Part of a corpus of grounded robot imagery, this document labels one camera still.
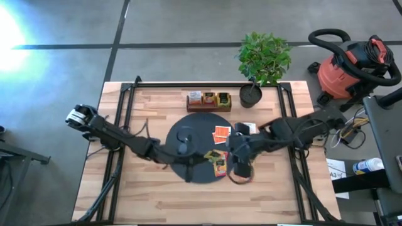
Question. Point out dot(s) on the green potted plant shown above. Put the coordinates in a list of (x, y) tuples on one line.
[(264, 58)]

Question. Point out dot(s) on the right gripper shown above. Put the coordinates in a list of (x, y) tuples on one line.
[(240, 147)]

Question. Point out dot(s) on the yellow green lemon tea packet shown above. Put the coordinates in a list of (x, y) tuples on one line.
[(223, 99)]

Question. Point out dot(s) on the dark grey desk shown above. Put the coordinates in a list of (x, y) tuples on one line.
[(387, 141)]

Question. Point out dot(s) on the red orange peach tea packet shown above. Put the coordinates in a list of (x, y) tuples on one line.
[(243, 181)]

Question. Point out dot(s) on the black metal stand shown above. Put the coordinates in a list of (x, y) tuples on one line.
[(19, 152)]

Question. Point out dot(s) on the black aluminium table frame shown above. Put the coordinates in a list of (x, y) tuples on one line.
[(163, 84)]

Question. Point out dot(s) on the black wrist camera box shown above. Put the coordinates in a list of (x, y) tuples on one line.
[(242, 128), (188, 173)]

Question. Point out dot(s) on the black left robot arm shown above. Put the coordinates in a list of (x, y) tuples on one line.
[(103, 130)]

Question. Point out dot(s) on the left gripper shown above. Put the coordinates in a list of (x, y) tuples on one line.
[(194, 158)]

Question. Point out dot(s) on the white paper sheet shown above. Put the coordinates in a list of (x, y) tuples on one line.
[(336, 171)]

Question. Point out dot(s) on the white blue wipes canister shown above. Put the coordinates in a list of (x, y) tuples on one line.
[(369, 165)]

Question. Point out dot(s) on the black flat bar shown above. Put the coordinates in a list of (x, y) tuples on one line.
[(361, 182)]

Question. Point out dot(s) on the round dark woven placemat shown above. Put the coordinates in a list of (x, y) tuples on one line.
[(204, 125)]

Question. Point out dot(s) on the orange white tea packet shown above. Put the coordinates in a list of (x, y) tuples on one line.
[(194, 97), (216, 139), (252, 127), (223, 131)]

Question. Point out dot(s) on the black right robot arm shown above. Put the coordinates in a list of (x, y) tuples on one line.
[(298, 127)]

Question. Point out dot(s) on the brown wooden tea organizer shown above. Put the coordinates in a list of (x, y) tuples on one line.
[(207, 109)]

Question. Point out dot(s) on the orange black shop vacuum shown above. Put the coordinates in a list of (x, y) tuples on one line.
[(337, 77)]

